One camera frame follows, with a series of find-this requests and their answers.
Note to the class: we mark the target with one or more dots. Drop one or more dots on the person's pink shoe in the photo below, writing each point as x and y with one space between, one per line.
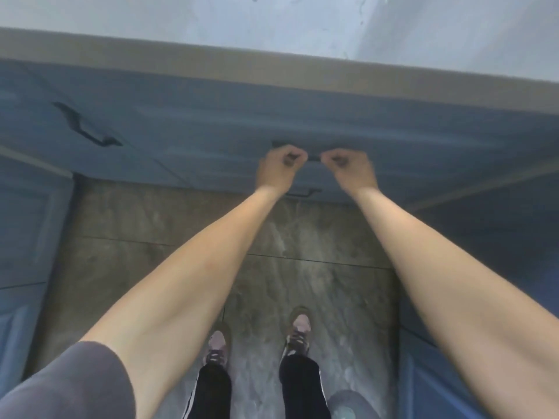
299 329
217 344

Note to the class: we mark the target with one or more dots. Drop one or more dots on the person's right hand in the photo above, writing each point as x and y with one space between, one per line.
356 170

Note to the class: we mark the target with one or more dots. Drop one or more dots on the person's right black trouser leg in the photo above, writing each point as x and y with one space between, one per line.
301 388

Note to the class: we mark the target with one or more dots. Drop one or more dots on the blue drawer front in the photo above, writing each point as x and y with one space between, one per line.
415 139
314 183
39 104

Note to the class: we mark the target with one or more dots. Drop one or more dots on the person's left hand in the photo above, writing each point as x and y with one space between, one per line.
273 170

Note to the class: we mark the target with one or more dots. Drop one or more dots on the person's right forearm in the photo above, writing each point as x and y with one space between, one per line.
436 274

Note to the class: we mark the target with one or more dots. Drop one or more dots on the person's left forearm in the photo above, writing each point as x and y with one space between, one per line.
196 274

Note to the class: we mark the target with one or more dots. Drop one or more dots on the grey countertop edge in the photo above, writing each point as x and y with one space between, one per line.
218 61

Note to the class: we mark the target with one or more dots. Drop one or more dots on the person's left black trouser leg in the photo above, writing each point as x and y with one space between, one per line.
212 394

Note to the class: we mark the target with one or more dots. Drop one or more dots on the person's left pink shoe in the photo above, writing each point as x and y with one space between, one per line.
217 344

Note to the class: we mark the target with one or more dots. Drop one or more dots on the grey shirt sleeve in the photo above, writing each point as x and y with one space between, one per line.
65 383

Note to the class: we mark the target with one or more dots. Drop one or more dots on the person's right pink shoe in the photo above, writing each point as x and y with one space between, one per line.
299 329

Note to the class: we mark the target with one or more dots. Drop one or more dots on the person's right fingers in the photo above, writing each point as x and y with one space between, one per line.
334 157

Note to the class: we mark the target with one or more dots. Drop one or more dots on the person's left fingers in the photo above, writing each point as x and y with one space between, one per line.
299 153

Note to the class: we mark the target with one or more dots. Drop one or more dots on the person's black trouser leg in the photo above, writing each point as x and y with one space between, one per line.
212 394
301 388

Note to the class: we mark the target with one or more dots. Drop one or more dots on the blue cabinet door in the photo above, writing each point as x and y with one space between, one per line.
502 239
26 239

